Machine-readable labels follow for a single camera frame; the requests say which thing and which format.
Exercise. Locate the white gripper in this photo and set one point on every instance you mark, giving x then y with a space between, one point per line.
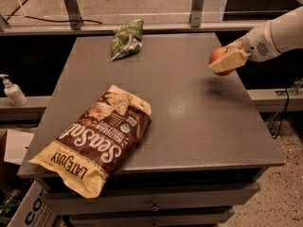
258 45

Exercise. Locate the red apple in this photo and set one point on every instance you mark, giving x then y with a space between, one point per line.
216 54

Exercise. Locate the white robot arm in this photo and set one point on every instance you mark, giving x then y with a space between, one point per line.
287 31

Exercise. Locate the green jalapeno chip bag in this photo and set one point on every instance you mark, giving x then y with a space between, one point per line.
127 40

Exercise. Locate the brown Late July chip bag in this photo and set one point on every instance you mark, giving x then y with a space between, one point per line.
88 152

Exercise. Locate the grey drawer cabinet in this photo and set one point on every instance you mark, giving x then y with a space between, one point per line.
201 156

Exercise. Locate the upper drawer knob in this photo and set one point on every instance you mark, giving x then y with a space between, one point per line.
154 207

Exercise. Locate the white pump dispenser bottle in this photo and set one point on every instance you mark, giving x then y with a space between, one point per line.
13 92

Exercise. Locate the white cardboard box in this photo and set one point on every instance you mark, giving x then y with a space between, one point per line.
33 212

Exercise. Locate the right metal railing post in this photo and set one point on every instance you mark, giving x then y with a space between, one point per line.
195 17

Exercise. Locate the metal railing post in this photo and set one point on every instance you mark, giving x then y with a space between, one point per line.
195 17
73 13

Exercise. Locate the left metal railing post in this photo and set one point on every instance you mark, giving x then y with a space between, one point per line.
73 13

